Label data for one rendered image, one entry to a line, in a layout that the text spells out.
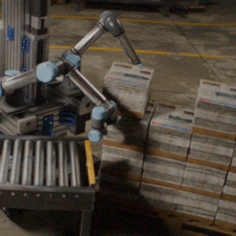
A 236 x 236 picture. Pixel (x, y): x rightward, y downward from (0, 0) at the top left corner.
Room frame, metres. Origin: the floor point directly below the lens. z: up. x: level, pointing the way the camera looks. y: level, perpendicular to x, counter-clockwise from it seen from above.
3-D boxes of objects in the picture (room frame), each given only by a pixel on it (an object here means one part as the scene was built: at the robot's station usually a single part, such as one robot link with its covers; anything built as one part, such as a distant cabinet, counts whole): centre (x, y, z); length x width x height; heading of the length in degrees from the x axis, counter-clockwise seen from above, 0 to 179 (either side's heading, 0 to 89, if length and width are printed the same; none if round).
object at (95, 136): (2.39, -0.08, 0.87); 0.11 x 0.08 x 0.09; 165
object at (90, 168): (2.18, -0.05, 0.81); 0.43 x 0.03 x 0.02; 5
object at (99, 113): (2.41, -0.09, 0.97); 0.11 x 0.08 x 0.11; 153
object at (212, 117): (2.71, -0.87, 0.95); 0.38 x 0.29 x 0.23; 166
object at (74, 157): (2.18, 0.03, 0.77); 0.47 x 0.05 x 0.05; 5
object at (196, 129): (2.71, -0.87, 0.86); 0.38 x 0.29 x 0.04; 166
